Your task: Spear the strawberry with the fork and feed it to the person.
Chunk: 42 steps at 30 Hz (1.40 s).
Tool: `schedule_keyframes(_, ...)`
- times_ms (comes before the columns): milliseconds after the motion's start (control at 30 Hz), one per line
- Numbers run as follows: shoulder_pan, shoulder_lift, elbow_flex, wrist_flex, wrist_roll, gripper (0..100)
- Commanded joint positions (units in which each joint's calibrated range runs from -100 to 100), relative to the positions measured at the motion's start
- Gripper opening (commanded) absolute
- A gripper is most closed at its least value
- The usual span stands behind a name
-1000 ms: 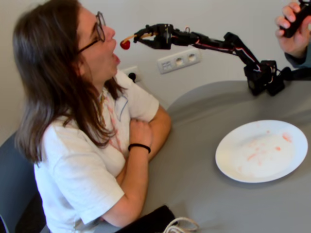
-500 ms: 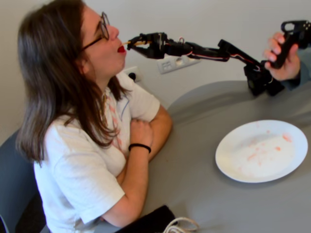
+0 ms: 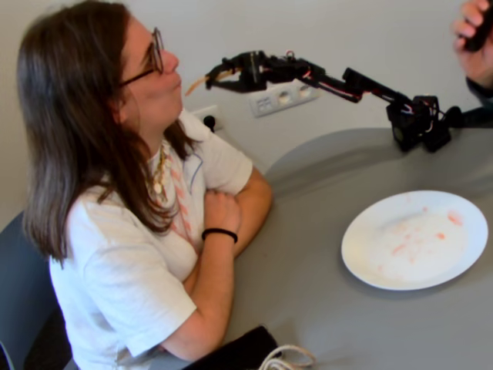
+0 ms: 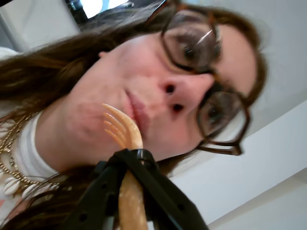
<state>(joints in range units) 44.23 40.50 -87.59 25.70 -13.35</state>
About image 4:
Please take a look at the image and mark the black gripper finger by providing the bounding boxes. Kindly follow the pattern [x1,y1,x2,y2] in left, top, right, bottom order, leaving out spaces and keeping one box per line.
[125,148,209,230]
[61,149,131,230]

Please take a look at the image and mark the light wooden fork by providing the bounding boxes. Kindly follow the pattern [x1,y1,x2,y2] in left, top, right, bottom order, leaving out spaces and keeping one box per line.
[102,103,147,230]

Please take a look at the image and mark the white knit top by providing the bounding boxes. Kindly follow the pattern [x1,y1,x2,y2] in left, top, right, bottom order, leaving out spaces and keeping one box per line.
[0,46,72,221]

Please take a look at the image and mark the brown tortoiseshell glasses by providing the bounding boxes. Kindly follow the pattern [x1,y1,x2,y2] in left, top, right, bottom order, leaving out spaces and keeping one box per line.
[145,0,252,157]

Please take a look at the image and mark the woman with brown hair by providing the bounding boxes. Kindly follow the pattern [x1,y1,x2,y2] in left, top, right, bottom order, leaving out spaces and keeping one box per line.
[0,0,269,230]

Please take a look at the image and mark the black framed panel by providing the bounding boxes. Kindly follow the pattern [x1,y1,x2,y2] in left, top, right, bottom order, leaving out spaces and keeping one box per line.
[64,0,169,20]

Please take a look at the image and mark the gold chain necklace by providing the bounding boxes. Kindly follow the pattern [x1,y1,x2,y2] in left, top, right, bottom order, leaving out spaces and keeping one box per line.
[0,114,62,191]

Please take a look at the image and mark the white shell necklace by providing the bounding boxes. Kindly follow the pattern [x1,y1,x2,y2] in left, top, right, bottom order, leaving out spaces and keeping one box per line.
[0,119,60,200]

